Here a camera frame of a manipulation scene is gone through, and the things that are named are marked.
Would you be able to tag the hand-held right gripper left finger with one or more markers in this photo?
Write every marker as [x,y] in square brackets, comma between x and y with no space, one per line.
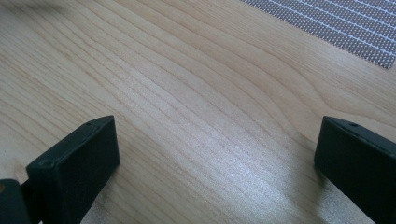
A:
[74,174]

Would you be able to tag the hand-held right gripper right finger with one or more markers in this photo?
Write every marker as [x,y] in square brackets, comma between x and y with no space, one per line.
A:
[358,168]

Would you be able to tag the grey striped placemat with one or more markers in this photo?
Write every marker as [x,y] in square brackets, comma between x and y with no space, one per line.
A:
[348,25]

